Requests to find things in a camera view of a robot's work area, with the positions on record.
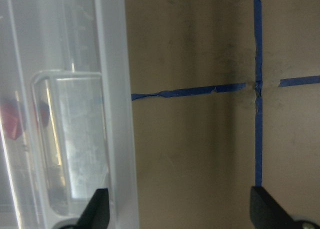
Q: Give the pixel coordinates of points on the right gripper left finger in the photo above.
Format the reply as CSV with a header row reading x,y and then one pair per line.
x,y
96,215

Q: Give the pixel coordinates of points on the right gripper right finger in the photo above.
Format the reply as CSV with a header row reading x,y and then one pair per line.
x,y
266,213

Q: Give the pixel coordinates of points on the red block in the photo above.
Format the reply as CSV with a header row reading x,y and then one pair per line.
x,y
10,120

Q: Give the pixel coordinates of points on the clear plastic storage box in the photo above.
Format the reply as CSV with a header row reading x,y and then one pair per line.
x,y
64,64

